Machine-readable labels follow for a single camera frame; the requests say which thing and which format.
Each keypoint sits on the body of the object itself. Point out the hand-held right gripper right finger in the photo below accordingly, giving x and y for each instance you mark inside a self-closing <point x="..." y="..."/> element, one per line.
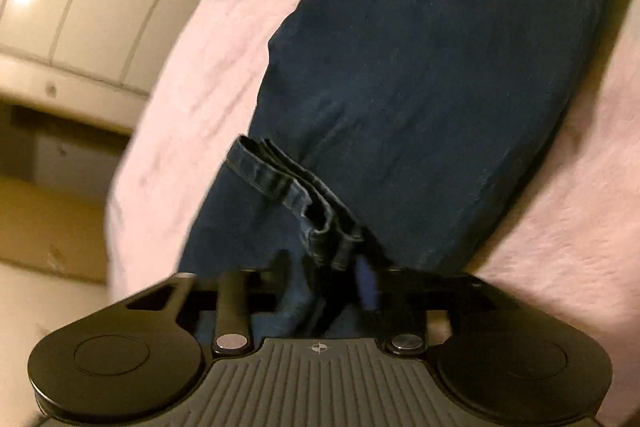
<point x="367" y="282"/>

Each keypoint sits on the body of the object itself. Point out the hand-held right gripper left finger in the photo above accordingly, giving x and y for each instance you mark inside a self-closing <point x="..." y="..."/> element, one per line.
<point x="232" y="302"/>

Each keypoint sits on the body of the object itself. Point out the dark blue jeans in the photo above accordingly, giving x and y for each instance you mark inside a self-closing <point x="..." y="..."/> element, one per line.
<point x="425" y="107"/>

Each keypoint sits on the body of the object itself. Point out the pink and grey striped blanket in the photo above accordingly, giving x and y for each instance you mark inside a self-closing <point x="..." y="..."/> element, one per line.
<point x="210" y="57"/>

